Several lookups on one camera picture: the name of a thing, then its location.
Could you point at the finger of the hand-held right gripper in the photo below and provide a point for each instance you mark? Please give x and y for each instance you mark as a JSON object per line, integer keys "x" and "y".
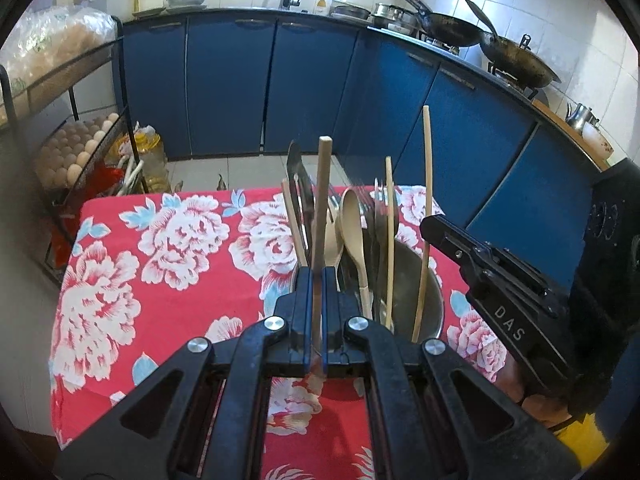
{"x": 447, "y": 237}

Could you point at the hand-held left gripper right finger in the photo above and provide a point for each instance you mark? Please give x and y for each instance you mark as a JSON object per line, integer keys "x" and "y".
{"x": 328, "y": 310}

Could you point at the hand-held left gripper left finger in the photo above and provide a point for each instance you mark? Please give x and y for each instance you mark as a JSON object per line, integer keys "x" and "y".
{"x": 305, "y": 310}

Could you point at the wooden chopstick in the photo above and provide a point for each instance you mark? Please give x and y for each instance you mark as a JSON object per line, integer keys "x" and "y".
{"x": 428, "y": 170}
{"x": 389, "y": 260}

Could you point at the stainless steel pot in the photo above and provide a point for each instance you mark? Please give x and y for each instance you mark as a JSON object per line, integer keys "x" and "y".
{"x": 404, "y": 290}

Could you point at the beige plastic spoon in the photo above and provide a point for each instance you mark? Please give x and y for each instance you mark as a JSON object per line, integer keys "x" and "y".
{"x": 351, "y": 220}

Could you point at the pale thin chopstick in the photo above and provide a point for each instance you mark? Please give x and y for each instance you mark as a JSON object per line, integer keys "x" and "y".
{"x": 322, "y": 200}

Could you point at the steel table knife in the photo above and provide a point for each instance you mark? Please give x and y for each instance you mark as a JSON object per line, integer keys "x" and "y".
{"x": 296, "y": 175}

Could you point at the person's right hand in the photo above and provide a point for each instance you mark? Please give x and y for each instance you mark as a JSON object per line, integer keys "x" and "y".
{"x": 542, "y": 407}

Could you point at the yellow garment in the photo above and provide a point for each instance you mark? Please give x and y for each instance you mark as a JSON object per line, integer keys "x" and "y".
{"x": 585, "y": 440}

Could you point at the red floral tablecloth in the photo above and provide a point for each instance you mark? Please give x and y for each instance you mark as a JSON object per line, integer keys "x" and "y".
{"x": 175, "y": 260}

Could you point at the wooden cutting board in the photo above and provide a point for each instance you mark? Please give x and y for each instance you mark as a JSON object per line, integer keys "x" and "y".
{"x": 560, "y": 125}

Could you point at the white bowl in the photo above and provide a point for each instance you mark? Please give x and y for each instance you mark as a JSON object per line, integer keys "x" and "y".
{"x": 597, "y": 140}

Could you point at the steel kettle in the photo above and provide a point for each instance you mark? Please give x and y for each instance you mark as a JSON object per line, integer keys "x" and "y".
{"x": 582, "y": 117}

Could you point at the black wok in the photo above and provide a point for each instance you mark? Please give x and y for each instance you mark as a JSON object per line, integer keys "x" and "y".
{"x": 452, "y": 30}
{"x": 520, "y": 62}

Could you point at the yellow cooking oil bottle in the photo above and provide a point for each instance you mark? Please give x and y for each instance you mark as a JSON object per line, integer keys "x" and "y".
{"x": 150, "y": 160}

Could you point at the small lidded steel pot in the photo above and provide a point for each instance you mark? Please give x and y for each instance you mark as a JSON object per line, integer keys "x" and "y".
{"x": 395, "y": 12}

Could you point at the red plastic bag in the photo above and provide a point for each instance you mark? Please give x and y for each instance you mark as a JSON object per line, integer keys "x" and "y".
{"x": 105, "y": 180}

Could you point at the blue kitchen cabinets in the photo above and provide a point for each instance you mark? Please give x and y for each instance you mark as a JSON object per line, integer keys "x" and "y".
{"x": 225, "y": 85}

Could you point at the covered dish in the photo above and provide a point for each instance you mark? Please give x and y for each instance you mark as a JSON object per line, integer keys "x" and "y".
{"x": 350, "y": 11}

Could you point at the white plastic jug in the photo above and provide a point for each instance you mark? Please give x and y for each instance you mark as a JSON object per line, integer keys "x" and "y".
{"x": 321, "y": 6}

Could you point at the tray of eggs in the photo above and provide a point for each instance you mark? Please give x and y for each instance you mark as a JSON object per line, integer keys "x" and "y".
{"x": 65, "y": 155}

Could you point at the clear plastic bag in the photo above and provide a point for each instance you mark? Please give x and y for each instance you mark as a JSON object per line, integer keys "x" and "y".
{"x": 55, "y": 45}

